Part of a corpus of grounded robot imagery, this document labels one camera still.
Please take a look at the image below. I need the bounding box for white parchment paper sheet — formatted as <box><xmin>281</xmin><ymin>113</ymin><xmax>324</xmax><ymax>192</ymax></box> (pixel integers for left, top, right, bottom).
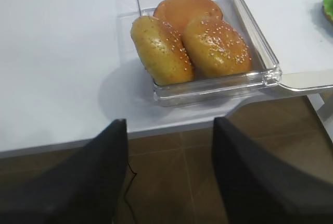
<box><xmin>231</xmin><ymin>0</ymin><xmax>333</xmax><ymax>75</ymax></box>

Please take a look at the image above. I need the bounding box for plain orange bun bottom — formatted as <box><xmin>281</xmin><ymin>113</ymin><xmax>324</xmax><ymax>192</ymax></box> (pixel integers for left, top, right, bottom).
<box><xmin>153</xmin><ymin>0</ymin><xmax>223</xmax><ymax>33</ymax></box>

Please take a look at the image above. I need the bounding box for sesame bun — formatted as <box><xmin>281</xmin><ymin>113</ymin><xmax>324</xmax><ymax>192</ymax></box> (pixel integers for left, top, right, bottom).
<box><xmin>182</xmin><ymin>16</ymin><xmax>252</xmax><ymax>78</ymax></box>
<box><xmin>131</xmin><ymin>16</ymin><xmax>195</xmax><ymax>86</ymax></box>

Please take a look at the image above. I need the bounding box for left sesame bun top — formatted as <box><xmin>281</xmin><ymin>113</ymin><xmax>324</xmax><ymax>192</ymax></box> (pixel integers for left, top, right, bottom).
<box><xmin>131</xmin><ymin>16</ymin><xmax>195</xmax><ymax>86</ymax></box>

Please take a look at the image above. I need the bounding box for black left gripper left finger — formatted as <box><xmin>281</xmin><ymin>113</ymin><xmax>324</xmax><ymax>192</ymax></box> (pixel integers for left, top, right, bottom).
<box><xmin>1</xmin><ymin>119</ymin><xmax>128</xmax><ymax>223</ymax></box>

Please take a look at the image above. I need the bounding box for bun bottom under lettuce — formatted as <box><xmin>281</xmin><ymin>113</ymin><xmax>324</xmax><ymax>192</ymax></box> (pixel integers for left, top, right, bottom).
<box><xmin>322</xmin><ymin>6</ymin><xmax>333</xmax><ymax>24</ymax></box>

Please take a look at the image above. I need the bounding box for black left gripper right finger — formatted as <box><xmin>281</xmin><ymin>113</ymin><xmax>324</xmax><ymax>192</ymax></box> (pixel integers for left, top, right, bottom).
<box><xmin>212</xmin><ymin>117</ymin><xmax>332</xmax><ymax>223</ymax></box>

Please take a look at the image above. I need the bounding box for black camera cable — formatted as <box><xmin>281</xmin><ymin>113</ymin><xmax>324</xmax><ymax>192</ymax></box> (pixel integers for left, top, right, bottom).
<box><xmin>123</xmin><ymin>163</ymin><xmax>138</xmax><ymax>224</ymax></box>

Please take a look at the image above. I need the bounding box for right sesame bun top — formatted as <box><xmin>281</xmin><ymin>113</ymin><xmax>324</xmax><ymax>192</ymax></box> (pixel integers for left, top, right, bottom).
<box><xmin>182</xmin><ymin>16</ymin><xmax>252</xmax><ymax>78</ymax></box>

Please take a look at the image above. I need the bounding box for green lettuce leaf on tray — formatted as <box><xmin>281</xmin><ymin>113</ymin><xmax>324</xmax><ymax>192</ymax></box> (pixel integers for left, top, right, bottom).
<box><xmin>323</xmin><ymin>0</ymin><xmax>333</xmax><ymax>19</ymax></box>

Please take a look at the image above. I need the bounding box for clear bun container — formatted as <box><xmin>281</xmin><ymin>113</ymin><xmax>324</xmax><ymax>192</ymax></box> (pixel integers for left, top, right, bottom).
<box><xmin>118</xmin><ymin>0</ymin><xmax>282</xmax><ymax>107</ymax></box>

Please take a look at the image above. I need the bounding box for metal baking tray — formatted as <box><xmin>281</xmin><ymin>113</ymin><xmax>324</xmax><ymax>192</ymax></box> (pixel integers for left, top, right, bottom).
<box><xmin>226</xmin><ymin>0</ymin><xmax>333</xmax><ymax>96</ymax></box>

